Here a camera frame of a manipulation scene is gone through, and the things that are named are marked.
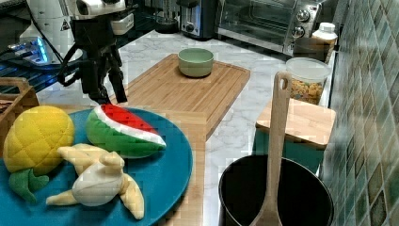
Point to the plush watermelon slice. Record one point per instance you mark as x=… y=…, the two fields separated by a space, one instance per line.
x=119 y=130

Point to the wooden tray with handle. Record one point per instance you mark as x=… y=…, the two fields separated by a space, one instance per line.
x=26 y=98

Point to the bamboo cutting board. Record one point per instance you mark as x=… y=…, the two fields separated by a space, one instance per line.
x=202 y=102

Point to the white capped bottle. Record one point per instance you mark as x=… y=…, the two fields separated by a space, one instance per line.
x=326 y=32

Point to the clear plastic cereal jar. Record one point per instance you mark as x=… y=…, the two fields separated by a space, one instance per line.
x=308 y=78

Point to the teal canister with wooden lid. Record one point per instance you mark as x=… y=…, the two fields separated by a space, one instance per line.
x=307 y=133

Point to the plush yellow pineapple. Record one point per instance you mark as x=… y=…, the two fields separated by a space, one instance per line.
x=30 y=148

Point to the blue round plate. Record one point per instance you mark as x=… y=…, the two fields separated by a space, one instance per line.
x=17 y=212

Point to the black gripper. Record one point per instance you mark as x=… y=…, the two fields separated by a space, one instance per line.
x=96 y=38

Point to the silver black toaster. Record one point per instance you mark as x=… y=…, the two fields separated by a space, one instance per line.
x=197 y=19

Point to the silver toaster oven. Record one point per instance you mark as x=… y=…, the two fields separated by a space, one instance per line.
x=271 y=24

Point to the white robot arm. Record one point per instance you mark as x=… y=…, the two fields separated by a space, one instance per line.
x=51 y=30

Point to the plush peeled banana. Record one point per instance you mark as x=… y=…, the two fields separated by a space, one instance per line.
x=100 y=179

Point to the green ceramic bowl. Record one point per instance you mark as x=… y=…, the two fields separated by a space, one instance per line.
x=195 y=62

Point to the wooden spoon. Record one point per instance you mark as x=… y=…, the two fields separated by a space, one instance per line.
x=269 y=213

